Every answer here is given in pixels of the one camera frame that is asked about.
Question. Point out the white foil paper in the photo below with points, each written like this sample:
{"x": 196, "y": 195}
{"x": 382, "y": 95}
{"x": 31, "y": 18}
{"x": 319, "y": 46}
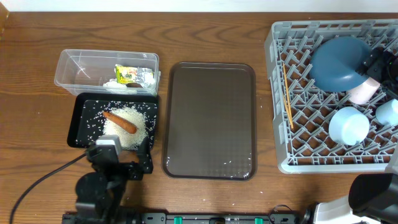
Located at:
{"x": 118, "y": 88}

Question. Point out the light blue small bowl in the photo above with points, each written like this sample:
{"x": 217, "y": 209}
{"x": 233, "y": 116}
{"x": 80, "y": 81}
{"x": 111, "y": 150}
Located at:
{"x": 348, "y": 126}

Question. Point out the pink white cup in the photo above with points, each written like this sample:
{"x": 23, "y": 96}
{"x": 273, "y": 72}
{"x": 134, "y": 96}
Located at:
{"x": 363, "y": 93}

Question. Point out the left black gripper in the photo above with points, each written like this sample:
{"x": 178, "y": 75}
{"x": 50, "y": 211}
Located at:
{"x": 125, "y": 167}

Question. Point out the yellow snack wrapper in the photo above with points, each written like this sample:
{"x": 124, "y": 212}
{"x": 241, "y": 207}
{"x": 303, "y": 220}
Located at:
{"x": 136, "y": 75}

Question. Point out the light blue cup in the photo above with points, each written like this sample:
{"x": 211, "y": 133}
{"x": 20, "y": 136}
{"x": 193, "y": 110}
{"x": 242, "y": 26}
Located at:
{"x": 386, "y": 114}

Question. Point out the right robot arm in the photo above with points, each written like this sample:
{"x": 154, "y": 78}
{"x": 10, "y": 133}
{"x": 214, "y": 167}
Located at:
{"x": 372, "y": 198}

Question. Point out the orange carrot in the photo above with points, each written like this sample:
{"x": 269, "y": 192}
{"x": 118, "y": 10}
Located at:
{"x": 121, "y": 122}

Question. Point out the pile of white rice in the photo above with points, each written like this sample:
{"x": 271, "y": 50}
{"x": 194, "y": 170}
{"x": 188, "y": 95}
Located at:
{"x": 131, "y": 122}

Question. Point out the dark blue plate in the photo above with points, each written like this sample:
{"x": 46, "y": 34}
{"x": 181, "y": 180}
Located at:
{"x": 335, "y": 62}

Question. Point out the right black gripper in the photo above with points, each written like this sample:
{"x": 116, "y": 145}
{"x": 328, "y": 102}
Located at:
{"x": 376, "y": 65}

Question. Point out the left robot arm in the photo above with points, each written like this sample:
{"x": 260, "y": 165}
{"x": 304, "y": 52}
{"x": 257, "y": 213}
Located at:
{"x": 99, "y": 193}

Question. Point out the black plastic tray bin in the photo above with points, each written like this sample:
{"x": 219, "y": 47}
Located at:
{"x": 88, "y": 122}

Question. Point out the brown serving tray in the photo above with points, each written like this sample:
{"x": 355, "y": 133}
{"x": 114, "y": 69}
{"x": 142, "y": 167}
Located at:
{"x": 210, "y": 126}

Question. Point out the grey dishwasher rack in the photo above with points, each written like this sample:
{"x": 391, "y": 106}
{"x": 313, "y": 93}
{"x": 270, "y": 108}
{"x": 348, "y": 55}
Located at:
{"x": 308, "y": 148}

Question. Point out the clear plastic bin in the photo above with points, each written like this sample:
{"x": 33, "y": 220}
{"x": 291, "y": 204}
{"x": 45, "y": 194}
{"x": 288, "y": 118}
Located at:
{"x": 85, "y": 71}

